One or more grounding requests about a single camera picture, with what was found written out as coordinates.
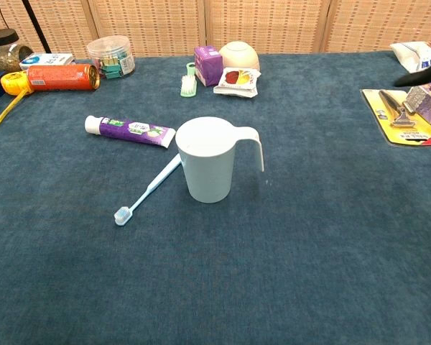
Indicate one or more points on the white blue milk carton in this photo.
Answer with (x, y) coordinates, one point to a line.
(46, 59)

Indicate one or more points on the light blue toothbrush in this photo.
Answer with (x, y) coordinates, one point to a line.
(151, 187)

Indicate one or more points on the purple white toothpaste tube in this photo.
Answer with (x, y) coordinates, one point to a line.
(129, 129)

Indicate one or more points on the clear round tub of clips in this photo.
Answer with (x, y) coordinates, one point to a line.
(111, 54)

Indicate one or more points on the bamboo folding screen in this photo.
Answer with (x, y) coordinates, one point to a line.
(273, 25)

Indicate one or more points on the razor in yellow blister pack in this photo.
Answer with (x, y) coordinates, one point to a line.
(384, 111)

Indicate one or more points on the mint green brush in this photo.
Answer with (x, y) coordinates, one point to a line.
(188, 86)

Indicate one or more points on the purple drink carton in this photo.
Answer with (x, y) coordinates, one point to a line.
(208, 66)

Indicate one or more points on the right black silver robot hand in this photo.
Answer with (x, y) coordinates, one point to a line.
(427, 73)

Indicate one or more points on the black tripod stand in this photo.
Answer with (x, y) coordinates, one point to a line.
(36, 25)

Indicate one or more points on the blue felt table cover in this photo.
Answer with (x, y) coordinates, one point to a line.
(237, 269)

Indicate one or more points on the white red snack packet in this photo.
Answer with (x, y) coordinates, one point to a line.
(237, 81)

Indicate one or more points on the orange cylindrical can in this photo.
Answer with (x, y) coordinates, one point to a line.
(57, 77)

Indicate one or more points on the glass jar with black lid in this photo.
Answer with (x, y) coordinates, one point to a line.
(7, 57)

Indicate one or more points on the beige upturned bowl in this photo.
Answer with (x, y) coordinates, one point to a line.
(238, 54)

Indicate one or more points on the white bag with blue print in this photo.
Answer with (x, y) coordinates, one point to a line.
(413, 54)

